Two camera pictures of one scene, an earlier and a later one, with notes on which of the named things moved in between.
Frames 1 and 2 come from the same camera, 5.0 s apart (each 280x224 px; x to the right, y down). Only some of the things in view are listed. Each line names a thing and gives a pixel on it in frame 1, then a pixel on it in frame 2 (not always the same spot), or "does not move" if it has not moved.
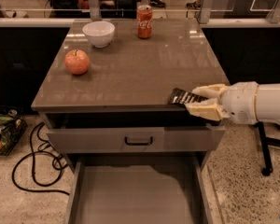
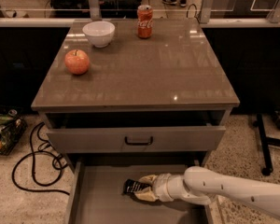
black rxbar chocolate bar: x=183 y=96 -> x=131 y=186
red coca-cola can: x=145 y=21 does not move
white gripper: x=240 y=103 -> x=161 y=187
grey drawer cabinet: x=131 y=156 does not move
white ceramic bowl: x=100 y=32 does not move
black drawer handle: x=138 y=144 does not move
